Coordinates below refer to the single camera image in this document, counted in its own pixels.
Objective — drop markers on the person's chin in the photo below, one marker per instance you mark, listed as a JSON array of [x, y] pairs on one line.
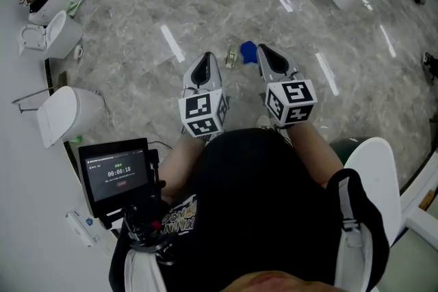
[[280, 282]]

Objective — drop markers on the small white round object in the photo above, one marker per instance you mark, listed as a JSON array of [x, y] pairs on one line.
[[78, 51]]

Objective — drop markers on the black chest screen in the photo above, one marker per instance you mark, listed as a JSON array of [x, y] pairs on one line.
[[114, 174]]

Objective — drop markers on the white toilet with closed lid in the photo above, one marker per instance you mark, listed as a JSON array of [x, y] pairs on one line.
[[72, 113]]

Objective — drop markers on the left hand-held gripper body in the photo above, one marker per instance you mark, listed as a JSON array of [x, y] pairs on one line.
[[202, 113]]

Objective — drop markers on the person's right forearm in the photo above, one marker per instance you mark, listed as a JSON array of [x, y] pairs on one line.
[[318, 154]]

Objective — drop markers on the black screen mount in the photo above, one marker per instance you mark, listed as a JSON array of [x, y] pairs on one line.
[[147, 236]]

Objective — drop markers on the blue cloth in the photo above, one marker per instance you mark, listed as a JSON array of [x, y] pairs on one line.
[[248, 52]]

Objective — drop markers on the small white label box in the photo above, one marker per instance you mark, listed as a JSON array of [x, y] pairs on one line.
[[82, 229]]

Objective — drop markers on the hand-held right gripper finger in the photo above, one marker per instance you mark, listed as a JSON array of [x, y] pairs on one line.
[[285, 66], [266, 66]]

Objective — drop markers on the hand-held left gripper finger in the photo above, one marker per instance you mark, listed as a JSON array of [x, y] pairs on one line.
[[193, 73], [215, 77]]

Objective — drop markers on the person's black shirt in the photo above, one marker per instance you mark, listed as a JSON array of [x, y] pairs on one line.
[[267, 208]]

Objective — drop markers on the white low frame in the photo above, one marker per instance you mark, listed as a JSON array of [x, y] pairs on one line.
[[419, 198]]

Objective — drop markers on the person's left forearm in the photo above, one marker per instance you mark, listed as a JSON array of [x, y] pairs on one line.
[[179, 160]]

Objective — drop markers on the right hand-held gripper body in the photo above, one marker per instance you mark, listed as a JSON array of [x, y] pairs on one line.
[[294, 102]]

